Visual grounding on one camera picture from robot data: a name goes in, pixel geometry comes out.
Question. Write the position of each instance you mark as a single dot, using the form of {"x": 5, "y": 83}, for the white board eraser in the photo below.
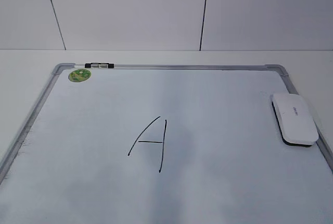
{"x": 295, "y": 120}

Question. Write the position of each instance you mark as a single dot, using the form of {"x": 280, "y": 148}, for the round green sticker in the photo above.
{"x": 79, "y": 75}

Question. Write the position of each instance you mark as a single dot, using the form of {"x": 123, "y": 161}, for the white board with grey frame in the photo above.
{"x": 163, "y": 144}

